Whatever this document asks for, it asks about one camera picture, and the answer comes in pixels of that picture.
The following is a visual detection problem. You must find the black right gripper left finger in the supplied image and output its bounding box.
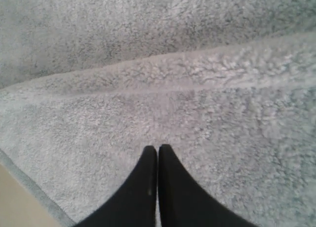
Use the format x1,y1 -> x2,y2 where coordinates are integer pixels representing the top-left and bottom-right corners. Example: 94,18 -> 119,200
76,146 -> 157,227

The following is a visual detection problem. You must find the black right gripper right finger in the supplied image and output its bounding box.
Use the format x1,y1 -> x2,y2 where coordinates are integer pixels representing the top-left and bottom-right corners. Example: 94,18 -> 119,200
158,144 -> 255,227

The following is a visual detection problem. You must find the light blue terry towel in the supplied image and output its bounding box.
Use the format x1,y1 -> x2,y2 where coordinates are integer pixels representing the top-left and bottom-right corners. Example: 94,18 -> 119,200
0,0 -> 316,227

